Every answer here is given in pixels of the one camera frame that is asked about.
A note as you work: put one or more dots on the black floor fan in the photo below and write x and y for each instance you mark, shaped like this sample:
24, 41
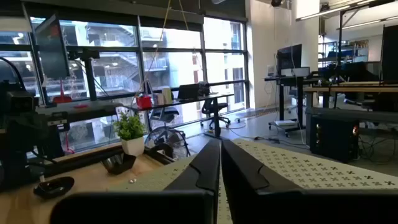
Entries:
168, 140

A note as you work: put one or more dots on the black bag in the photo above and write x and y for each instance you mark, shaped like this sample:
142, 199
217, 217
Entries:
204, 88

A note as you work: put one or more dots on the green plant white pot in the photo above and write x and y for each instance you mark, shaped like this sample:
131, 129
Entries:
130, 127

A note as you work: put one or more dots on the long black desk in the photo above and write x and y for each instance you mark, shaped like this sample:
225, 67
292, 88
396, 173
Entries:
186, 101

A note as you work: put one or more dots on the green perforated metal shelf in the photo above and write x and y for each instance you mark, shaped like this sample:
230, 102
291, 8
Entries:
311, 168

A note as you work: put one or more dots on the small silver bolt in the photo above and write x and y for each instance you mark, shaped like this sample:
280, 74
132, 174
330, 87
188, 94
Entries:
132, 180

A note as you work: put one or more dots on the black angular deep plate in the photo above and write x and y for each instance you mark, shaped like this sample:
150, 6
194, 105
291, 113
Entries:
119, 163

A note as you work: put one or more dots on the black standing desk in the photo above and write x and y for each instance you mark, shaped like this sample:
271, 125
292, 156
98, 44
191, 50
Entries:
298, 81

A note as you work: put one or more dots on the flat white box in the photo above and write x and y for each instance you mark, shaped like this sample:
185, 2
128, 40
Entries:
285, 123

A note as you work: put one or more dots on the red cone object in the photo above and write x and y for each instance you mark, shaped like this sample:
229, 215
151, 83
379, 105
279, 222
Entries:
62, 98

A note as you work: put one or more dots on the grey desk top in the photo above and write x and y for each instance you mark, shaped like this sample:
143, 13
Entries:
93, 112

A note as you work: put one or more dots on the black oval mini plate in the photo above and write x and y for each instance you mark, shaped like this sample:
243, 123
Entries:
53, 188

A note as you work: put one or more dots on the black panel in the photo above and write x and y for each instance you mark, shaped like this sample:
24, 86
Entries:
390, 53

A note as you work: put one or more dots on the black computer case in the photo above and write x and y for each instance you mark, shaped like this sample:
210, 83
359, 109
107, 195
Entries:
332, 137

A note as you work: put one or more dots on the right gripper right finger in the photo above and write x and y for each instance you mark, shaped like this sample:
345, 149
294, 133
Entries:
242, 174

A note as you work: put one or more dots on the black laptop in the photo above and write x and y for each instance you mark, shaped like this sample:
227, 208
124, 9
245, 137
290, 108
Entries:
188, 91

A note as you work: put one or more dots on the wooden table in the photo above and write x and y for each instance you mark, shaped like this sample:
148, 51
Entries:
351, 89

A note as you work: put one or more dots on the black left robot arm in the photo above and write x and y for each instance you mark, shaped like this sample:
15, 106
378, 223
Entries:
18, 149

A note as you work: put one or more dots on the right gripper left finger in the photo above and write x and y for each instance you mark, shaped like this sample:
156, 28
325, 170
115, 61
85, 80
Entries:
202, 174

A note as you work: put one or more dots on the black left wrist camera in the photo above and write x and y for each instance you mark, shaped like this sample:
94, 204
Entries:
20, 101

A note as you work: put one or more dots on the red box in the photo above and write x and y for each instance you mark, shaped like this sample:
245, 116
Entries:
143, 102

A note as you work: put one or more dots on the black aluminium table frame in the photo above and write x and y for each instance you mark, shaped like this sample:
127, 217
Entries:
81, 160

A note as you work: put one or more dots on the black monitor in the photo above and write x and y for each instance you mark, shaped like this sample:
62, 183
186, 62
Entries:
51, 46
289, 57

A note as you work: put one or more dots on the small red object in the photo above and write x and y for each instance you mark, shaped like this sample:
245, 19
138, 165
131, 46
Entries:
81, 106

